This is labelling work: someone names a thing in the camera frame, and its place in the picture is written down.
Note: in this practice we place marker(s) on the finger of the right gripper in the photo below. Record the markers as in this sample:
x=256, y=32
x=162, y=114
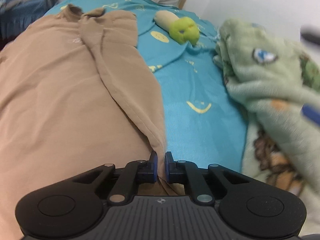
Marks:
x=311, y=113

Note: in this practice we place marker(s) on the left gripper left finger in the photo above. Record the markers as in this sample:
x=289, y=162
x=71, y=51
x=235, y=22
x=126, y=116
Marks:
x=129, y=178

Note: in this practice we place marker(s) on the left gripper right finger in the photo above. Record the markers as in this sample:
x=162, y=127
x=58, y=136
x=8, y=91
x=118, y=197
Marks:
x=190, y=176

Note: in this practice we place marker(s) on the tan t-shirt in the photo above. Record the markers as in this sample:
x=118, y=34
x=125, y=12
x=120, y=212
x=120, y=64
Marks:
x=75, y=94

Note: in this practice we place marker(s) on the blue folding chair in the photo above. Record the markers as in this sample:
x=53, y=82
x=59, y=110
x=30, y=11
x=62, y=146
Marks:
x=17, y=15

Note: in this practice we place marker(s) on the light green fleece blanket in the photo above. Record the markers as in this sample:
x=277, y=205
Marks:
x=272, y=78

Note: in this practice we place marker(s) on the teal patterned bed sheet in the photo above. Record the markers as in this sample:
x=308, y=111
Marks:
x=203, y=124

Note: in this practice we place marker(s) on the green and cream plush toy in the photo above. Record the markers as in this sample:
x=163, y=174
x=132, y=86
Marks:
x=181, y=30

